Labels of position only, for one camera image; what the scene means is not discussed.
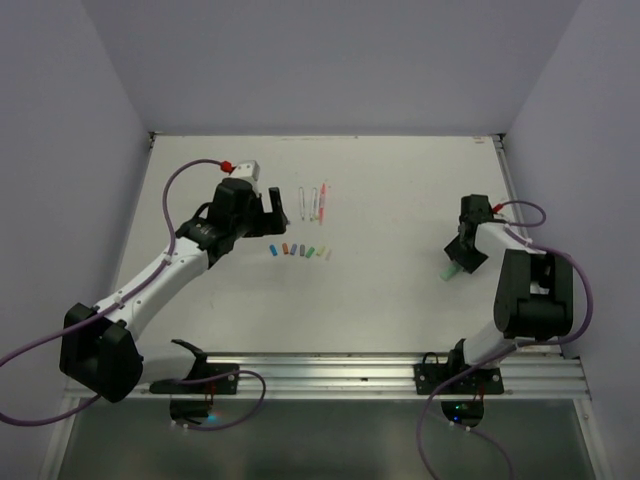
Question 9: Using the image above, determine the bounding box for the green highlighter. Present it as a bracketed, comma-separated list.
[439, 263, 461, 281]

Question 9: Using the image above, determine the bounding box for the grey capped white pen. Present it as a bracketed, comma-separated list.
[298, 187, 307, 221]

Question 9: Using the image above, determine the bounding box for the green capped white pen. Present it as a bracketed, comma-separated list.
[309, 188, 318, 222]

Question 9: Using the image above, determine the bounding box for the pink capped pen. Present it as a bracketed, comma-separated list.
[317, 183, 327, 225]

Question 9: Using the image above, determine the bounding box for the yellow capped white pen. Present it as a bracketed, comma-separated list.
[314, 191, 320, 221]

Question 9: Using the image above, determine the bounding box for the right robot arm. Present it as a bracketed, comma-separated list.
[440, 194, 573, 393]

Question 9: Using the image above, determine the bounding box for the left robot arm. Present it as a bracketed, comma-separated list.
[59, 178, 288, 403]

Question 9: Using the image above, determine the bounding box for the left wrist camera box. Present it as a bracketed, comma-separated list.
[229, 160, 260, 196]

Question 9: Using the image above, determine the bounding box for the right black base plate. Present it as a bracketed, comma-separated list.
[413, 349, 505, 426]

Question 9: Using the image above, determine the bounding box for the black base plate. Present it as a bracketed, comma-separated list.
[149, 339, 239, 426]
[413, 349, 505, 426]

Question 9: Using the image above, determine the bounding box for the aluminium front rail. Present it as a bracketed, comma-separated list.
[208, 352, 590, 400]

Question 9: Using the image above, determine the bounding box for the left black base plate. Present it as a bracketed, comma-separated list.
[149, 339, 239, 426]

